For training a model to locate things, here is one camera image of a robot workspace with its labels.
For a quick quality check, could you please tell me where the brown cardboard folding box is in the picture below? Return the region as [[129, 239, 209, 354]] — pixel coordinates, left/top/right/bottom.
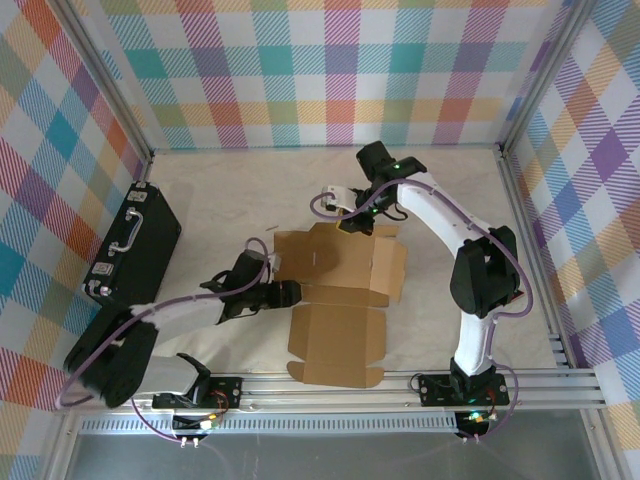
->
[[272, 222, 409, 390]]

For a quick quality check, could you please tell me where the black power connector block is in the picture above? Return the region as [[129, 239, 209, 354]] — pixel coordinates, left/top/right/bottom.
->
[[453, 409, 500, 445], [171, 413, 222, 450]]

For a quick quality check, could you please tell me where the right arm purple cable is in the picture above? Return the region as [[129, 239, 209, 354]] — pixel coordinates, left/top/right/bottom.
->
[[309, 179, 532, 444]]

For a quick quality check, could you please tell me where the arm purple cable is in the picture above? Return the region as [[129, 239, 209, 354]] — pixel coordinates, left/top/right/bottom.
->
[[58, 237, 274, 444], [309, 179, 532, 444]]

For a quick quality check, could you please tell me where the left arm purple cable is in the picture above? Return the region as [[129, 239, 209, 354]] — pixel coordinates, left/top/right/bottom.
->
[[58, 237, 274, 444]]

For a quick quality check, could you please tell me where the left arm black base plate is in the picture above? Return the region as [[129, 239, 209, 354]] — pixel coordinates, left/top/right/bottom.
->
[[151, 374, 245, 414]]

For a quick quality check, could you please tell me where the black briefcase with metal handle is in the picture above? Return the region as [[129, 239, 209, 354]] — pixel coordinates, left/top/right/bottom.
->
[[81, 182, 184, 301]]

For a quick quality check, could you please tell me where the slotted grey cable duct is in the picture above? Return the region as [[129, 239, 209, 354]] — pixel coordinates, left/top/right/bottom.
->
[[74, 412, 464, 435]]

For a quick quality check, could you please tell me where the aluminium frame rail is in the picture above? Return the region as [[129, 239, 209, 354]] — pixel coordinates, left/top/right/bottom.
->
[[54, 368, 609, 416]]

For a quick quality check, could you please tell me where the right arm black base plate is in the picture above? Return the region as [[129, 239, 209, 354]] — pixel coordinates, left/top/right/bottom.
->
[[417, 372, 511, 407]]

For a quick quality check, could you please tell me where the right aluminium frame post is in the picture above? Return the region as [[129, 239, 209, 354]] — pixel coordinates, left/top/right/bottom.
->
[[499, 0, 601, 156]]

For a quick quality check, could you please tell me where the aluminium frame post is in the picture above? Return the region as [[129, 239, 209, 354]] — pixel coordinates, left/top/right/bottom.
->
[[499, 0, 601, 156], [49, 0, 154, 164]]

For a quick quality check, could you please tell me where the left aluminium frame post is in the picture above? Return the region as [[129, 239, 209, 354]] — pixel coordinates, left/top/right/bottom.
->
[[49, 0, 154, 164]]

